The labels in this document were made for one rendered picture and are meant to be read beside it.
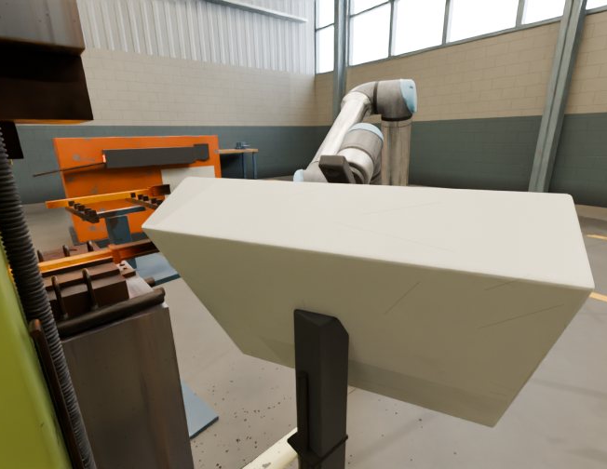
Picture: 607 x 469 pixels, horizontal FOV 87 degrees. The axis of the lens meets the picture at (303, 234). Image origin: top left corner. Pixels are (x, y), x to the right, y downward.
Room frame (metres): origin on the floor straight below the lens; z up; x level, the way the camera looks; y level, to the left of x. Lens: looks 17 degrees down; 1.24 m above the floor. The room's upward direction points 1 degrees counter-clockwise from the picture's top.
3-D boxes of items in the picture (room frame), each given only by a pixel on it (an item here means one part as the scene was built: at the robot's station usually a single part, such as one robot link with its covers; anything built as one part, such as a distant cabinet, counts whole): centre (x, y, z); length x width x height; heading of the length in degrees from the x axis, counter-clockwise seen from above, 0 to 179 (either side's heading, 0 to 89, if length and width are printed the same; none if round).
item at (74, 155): (4.30, 2.18, 0.63); 2.10 x 1.12 x 1.25; 128
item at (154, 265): (1.15, 0.69, 0.75); 0.40 x 0.30 x 0.02; 47
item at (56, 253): (0.74, 0.57, 0.95); 0.12 x 0.09 x 0.07; 131
